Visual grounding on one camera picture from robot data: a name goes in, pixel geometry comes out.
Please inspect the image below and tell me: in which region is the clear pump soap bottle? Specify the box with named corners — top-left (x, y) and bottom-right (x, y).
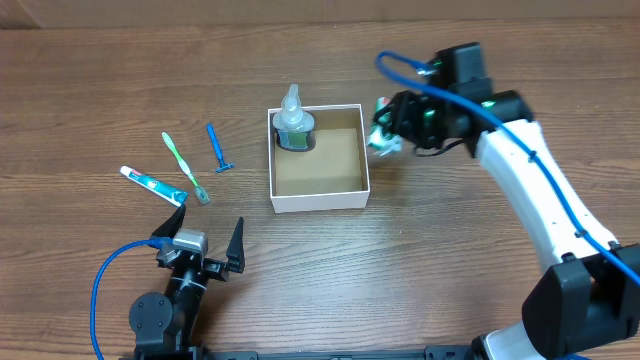
top-left (272, 84), bottom-right (315, 152)

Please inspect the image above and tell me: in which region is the blue cable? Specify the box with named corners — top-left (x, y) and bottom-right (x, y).
top-left (374, 50), bottom-right (640, 289)
top-left (89, 237), bottom-right (174, 360)

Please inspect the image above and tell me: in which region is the toothpaste tube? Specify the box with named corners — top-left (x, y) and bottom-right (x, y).
top-left (120, 166), bottom-right (189, 207)

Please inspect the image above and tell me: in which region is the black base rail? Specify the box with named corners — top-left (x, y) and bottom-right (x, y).
top-left (119, 343), bottom-right (481, 360)

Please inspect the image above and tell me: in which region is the blue right cable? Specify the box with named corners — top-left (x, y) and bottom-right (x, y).
top-left (374, 50), bottom-right (640, 289)

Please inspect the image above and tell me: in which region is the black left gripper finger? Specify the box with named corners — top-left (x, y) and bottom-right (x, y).
top-left (151, 205), bottom-right (186, 238)
top-left (226, 217), bottom-right (246, 273)

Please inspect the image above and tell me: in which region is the pink cardboard box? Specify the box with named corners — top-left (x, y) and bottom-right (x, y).
top-left (267, 104), bottom-right (371, 213)

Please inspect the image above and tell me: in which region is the green white toothbrush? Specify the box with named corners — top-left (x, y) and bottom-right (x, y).
top-left (162, 132), bottom-right (210, 205)

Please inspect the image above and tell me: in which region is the blue left cable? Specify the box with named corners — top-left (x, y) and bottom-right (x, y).
top-left (89, 237), bottom-right (174, 360)

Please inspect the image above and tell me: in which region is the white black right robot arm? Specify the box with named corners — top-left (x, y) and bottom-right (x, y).
top-left (370, 91), bottom-right (639, 359)

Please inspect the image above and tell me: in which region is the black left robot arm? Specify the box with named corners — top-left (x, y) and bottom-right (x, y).
top-left (129, 205), bottom-right (245, 360)

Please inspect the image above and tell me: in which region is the blue disposable razor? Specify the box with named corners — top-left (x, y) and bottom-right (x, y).
top-left (206, 123), bottom-right (235, 173)

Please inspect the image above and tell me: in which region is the green soap bar pack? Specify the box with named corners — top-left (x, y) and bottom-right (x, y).
top-left (367, 97), bottom-right (403, 157)

